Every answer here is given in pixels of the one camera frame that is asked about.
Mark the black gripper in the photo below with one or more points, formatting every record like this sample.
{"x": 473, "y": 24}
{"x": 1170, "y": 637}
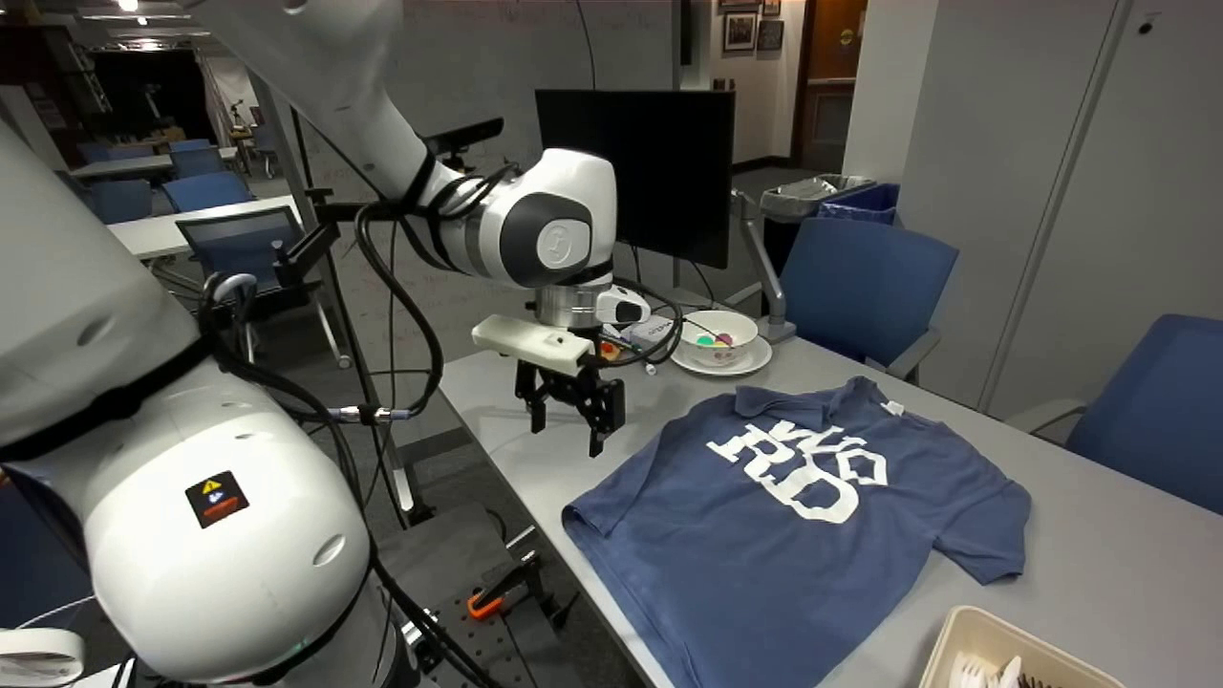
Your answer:
{"x": 569, "y": 387}

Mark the blue printed T-shirt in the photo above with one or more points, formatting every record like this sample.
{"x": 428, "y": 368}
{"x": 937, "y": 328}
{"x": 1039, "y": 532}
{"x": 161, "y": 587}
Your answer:
{"x": 764, "y": 573}

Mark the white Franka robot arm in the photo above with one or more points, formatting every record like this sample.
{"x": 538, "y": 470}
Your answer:
{"x": 214, "y": 537}

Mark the white plate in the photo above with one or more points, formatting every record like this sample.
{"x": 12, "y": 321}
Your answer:
{"x": 751, "y": 363}

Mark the orange black clamp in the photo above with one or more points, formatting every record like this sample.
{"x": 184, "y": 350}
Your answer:
{"x": 484, "y": 601}

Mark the black computer monitor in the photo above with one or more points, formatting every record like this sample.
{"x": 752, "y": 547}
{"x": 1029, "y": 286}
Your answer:
{"x": 661, "y": 178}

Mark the white lined waste bin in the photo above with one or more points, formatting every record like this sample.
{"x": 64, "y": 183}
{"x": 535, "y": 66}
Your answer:
{"x": 794, "y": 191}

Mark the blue office chair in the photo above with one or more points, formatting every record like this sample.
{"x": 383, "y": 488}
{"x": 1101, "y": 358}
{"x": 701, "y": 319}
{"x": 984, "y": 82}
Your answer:
{"x": 1159, "y": 405}
{"x": 118, "y": 200}
{"x": 865, "y": 286}
{"x": 202, "y": 191}

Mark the black stand with crossbar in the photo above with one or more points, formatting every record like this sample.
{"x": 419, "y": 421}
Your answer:
{"x": 318, "y": 210}

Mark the blue recycling bin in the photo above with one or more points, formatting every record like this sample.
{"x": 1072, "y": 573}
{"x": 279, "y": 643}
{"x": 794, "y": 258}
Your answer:
{"x": 871, "y": 200}

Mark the small dark monitor screen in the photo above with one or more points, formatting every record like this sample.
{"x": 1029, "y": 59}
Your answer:
{"x": 235, "y": 243}

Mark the brown wooden door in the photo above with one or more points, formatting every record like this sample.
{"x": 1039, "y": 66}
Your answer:
{"x": 830, "y": 79}

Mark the beige cutlery tray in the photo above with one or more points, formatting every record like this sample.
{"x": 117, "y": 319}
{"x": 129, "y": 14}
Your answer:
{"x": 968, "y": 623}

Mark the white background table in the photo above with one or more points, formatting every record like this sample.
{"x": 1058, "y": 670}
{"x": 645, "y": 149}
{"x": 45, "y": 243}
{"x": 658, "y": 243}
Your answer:
{"x": 146, "y": 235}

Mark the light grey cabinet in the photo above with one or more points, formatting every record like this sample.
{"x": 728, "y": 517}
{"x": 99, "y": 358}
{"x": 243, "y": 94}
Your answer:
{"x": 1056, "y": 191}

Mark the white rounded device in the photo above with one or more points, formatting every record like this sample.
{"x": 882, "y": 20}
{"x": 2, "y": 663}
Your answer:
{"x": 38, "y": 657}

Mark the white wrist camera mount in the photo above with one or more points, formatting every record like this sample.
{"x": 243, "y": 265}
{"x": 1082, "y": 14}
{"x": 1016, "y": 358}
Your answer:
{"x": 527, "y": 342}

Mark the grey camera stand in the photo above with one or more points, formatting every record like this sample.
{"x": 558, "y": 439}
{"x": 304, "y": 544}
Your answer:
{"x": 775, "y": 328}

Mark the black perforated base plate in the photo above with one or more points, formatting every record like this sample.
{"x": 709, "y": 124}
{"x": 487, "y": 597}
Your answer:
{"x": 535, "y": 652}

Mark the framed wall picture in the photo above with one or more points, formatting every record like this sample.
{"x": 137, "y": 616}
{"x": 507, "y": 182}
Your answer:
{"x": 769, "y": 34}
{"x": 738, "y": 33}

